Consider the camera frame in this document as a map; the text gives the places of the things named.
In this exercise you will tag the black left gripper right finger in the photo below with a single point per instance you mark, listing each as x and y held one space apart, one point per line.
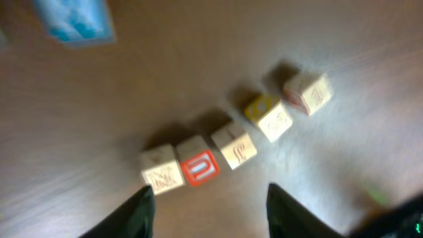
287 218

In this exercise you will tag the wooden block letter J blue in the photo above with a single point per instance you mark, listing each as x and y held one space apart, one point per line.
235 144

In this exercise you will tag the wooden block letter M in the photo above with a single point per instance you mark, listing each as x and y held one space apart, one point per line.
160 169

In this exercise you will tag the wooden block red letter U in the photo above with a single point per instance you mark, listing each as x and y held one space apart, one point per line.
197 161

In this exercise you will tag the wooden block number 1 red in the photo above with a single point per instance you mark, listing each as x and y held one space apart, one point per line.
308 91

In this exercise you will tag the wooden block green yellow sides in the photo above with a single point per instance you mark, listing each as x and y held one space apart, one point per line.
269 115

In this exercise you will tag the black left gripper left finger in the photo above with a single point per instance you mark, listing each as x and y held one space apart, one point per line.
133 219

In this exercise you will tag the wooden block blue number 2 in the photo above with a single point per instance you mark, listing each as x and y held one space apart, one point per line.
77 23

